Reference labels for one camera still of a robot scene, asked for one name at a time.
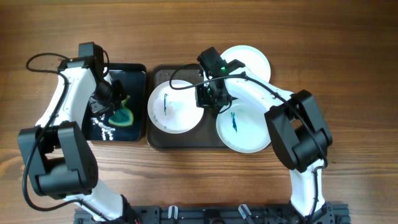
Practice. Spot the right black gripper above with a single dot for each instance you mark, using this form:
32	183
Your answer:
201	101

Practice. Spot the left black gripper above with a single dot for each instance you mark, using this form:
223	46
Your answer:
96	107

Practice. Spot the green yellow sponge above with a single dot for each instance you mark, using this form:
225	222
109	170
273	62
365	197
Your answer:
122	117

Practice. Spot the white plate top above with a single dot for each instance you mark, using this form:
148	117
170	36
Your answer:
253	59

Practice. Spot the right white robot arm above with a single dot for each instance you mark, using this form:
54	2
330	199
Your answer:
298	131

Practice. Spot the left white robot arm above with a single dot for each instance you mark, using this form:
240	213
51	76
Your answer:
60	168

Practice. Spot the dark brown serving tray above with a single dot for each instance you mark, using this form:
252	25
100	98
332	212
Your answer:
203	136

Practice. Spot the black water tub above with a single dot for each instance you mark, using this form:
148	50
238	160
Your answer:
133	78

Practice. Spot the black mounting rail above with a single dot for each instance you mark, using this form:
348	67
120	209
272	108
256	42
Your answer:
329	213

